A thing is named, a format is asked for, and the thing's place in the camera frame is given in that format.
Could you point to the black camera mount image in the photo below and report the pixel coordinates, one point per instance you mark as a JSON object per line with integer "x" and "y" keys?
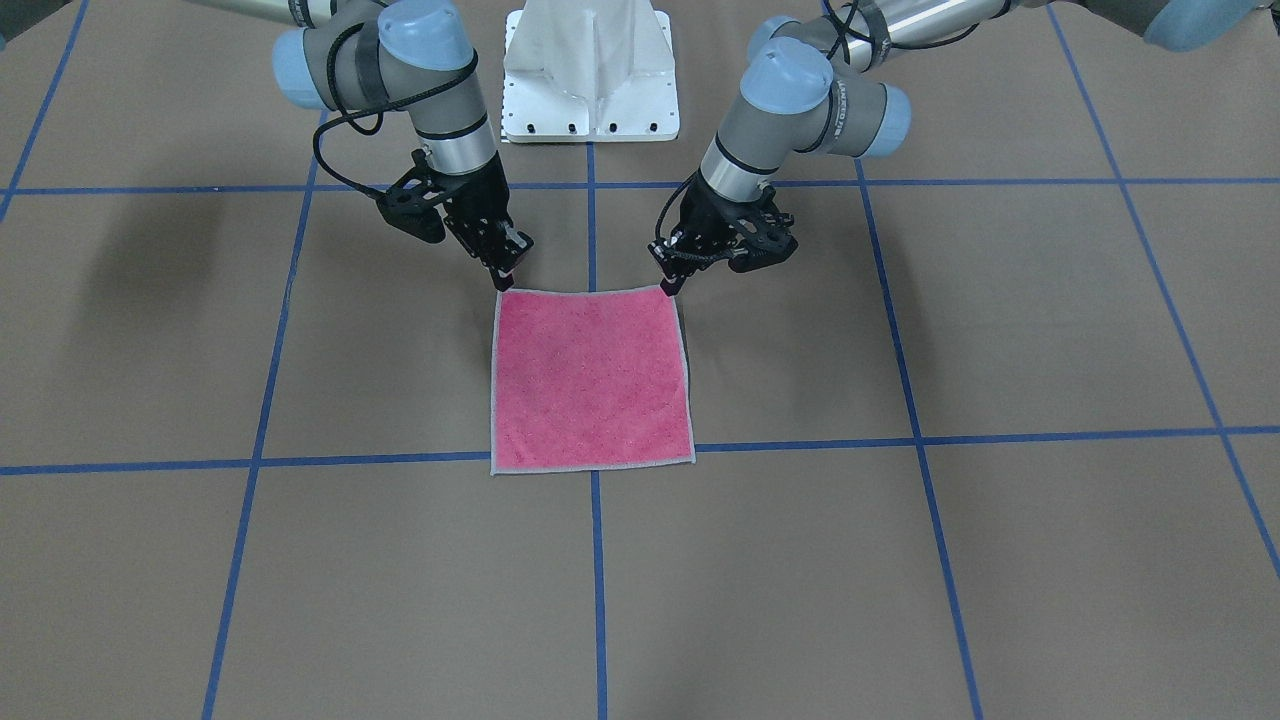
{"x": 411, "y": 205}
{"x": 763, "y": 232}

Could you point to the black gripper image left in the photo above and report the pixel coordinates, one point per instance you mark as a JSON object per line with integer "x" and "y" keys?
{"x": 483, "y": 201}

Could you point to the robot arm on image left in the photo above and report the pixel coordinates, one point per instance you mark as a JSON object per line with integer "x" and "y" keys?
{"x": 287, "y": 57}

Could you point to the black camera mount image right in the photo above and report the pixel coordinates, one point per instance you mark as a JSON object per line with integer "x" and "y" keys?
{"x": 763, "y": 232}

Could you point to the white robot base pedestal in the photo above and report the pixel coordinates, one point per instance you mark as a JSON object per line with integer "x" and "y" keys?
{"x": 589, "y": 72}

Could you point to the pink and grey towel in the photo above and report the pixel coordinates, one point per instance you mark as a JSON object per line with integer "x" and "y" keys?
{"x": 588, "y": 381}

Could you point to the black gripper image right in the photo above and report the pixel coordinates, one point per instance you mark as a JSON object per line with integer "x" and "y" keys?
{"x": 703, "y": 213}

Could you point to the black camera mount image left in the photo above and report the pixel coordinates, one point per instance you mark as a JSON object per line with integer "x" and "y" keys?
{"x": 411, "y": 205}

